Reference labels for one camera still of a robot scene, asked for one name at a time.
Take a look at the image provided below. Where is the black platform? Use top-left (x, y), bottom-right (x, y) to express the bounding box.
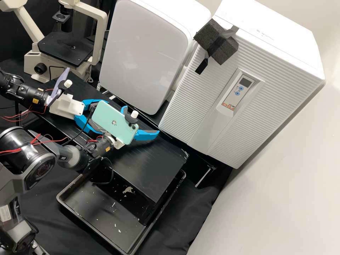
top-left (96, 85), bottom-right (217, 188)
top-left (18, 77), bottom-right (189, 227)

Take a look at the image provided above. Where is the white incubator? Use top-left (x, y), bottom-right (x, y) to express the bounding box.
top-left (212, 0), bottom-right (326, 80)

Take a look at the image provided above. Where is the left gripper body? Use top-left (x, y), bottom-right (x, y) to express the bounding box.
top-left (49, 93), bottom-right (85, 119)

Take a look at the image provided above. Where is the incubator door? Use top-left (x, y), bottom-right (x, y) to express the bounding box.
top-left (159, 19), bottom-right (326, 170)

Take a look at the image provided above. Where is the right wrist camera phone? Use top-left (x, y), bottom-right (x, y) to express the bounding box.
top-left (90, 100), bottom-right (140, 146)

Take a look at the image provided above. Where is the black cable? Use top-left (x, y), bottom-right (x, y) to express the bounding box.
top-left (61, 106), bottom-right (95, 147)
top-left (81, 157), bottom-right (115, 186)

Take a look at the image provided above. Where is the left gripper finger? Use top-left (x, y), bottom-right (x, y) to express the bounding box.
top-left (73, 114), bottom-right (109, 134)
top-left (81, 98), bottom-right (104, 109)

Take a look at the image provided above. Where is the left wrist camera phone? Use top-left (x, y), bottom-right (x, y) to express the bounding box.
top-left (50, 67), bottom-right (73, 107)

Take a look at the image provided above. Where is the white box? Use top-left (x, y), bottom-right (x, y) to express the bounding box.
top-left (98, 0), bottom-right (212, 116)

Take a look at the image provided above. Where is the cream microscope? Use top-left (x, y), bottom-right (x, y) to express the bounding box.
top-left (0, 0), bottom-right (108, 82)

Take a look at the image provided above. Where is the wrist camera phone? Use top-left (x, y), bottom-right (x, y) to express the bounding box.
top-left (50, 67), bottom-right (73, 107)
top-left (90, 100), bottom-right (140, 146)

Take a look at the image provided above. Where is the black tray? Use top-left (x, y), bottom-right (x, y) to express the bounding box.
top-left (56, 170), bottom-right (187, 254)

